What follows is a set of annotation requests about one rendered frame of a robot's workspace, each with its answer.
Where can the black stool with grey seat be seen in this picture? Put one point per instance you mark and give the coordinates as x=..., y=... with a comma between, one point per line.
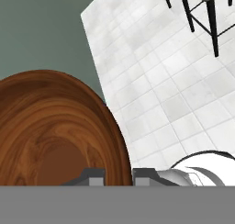
x=211, y=16

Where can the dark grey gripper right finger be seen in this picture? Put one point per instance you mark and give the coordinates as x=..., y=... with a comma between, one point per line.
x=147, y=176

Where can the white and black round object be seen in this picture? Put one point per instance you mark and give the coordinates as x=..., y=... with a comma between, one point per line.
x=208, y=168

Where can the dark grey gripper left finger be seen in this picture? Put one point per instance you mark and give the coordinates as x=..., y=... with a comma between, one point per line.
x=91, y=176

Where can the brown wooden bowl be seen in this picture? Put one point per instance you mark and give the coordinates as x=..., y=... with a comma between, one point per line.
x=46, y=126

